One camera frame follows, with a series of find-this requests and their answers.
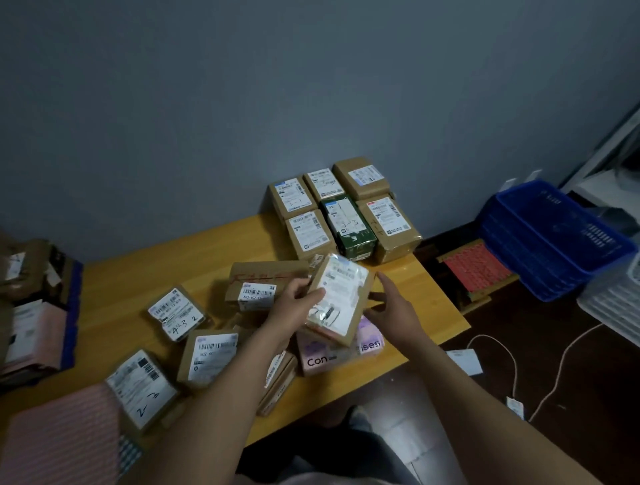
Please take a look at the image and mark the large pink box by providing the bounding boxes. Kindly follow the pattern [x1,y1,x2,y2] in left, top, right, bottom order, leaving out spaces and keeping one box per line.
[295,314,387,379]

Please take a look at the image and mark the blue plastic crate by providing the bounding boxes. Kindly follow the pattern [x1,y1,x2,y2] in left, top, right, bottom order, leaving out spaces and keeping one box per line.
[477,179,639,304]

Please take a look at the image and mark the white plastic crate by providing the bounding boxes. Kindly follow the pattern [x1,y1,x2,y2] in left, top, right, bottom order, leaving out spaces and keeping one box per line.
[576,252,640,349]

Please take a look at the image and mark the person's grey trousers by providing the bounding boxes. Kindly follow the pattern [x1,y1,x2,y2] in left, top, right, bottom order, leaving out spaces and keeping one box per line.
[235,405,421,485]

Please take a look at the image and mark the blue plastic grid pallet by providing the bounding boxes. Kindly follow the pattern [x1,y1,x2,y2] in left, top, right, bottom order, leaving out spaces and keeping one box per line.
[59,259,85,372]

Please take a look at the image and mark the person's left forearm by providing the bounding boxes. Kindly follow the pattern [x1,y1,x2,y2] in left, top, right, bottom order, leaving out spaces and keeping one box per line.
[119,329,296,485]

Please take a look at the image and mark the box of stack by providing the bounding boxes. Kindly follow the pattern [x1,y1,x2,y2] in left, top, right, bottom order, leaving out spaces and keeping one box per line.
[356,195,425,266]

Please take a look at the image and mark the person's right forearm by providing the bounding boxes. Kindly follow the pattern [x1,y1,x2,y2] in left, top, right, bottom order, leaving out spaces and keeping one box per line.
[407,339,601,485]

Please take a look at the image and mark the white cable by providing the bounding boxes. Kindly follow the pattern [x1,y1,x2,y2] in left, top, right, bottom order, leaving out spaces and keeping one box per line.
[466,333,519,400]
[529,323,605,424]

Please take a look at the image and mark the dark plastic bag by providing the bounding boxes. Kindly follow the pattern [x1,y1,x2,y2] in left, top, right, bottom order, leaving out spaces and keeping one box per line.
[592,205,640,239]

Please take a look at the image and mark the small tall box white labels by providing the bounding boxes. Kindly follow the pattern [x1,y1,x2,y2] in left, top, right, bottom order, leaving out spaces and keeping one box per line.
[103,348,181,436]

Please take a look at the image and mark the dark green box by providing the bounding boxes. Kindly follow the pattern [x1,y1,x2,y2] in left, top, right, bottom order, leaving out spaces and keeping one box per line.
[321,196,379,262]

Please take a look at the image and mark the teal sticker sheet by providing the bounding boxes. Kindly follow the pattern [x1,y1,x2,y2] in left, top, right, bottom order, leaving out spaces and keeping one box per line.
[117,433,145,476]

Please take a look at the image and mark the box with black KARRIE band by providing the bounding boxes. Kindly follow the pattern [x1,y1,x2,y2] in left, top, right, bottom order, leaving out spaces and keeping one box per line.
[0,239,77,306]

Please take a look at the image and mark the person's left hand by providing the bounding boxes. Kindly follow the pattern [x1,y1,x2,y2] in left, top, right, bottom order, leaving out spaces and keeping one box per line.
[263,278,327,352]

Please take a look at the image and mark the white shelf frame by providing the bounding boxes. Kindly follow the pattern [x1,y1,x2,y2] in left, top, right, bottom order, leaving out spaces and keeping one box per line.
[559,102,640,211]

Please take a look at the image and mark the pink dot sticker sheet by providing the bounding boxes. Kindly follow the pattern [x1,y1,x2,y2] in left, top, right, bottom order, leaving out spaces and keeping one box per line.
[0,383,125,485]

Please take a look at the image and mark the small cardboard parcel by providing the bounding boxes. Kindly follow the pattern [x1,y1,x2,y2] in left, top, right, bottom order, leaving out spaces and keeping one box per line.
[146,284,207,344]
[176,328,241,390]
[269,176,319,222]
[302,167,347,205]
[285,209,339,262]

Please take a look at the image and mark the person's right hand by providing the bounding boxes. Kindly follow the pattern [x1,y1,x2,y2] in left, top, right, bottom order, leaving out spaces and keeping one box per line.
[363,272,433,354]

